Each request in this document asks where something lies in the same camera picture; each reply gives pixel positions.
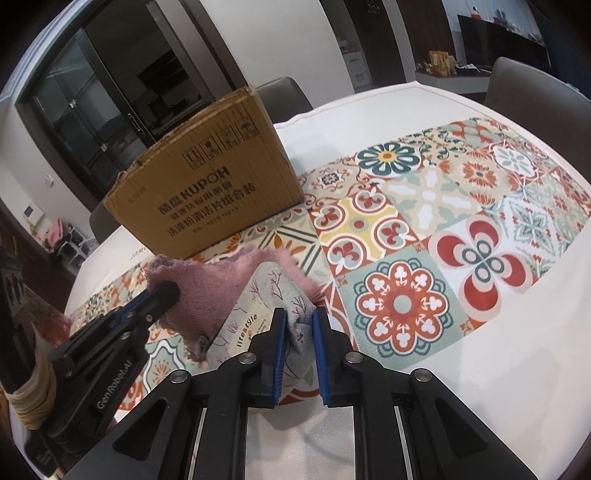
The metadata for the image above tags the white shelf rack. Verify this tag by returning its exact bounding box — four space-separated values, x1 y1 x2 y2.
51 222 96 274

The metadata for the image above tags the black television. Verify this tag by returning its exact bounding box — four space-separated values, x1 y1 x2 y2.
457 14 553 71

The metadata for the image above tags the black framed glass sliding door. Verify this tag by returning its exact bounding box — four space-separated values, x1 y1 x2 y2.
14 0 232 204

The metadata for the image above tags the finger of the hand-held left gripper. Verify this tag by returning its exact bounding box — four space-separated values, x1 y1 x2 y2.
68 281 181 348
110 308 161 343

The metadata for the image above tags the grey floral pink-lined slipper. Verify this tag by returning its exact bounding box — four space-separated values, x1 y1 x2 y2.
145 249 331 402

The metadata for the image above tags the dark plain door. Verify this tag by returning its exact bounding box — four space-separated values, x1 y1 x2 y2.
356 0 400 88

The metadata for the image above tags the grey dining chair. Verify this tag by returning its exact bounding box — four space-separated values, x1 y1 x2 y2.
484 56 591 121
89 203 122 246
254 76 315 117

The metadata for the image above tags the patterned floral tablecloth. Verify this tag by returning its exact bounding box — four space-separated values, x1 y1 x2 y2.
9 80 591 480

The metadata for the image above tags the glass vase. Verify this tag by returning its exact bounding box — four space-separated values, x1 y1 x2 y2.
0 244 72 347

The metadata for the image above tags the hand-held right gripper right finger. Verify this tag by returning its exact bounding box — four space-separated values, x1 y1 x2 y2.
311 307 539 480

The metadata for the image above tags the white television cabinet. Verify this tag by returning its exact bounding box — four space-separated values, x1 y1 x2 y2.
413 69 493 96

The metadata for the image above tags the brown cardboard box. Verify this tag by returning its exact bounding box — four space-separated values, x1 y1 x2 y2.
102 85 305 260

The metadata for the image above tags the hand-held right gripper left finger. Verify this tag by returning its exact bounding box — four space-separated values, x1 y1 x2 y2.
62 308 289 480

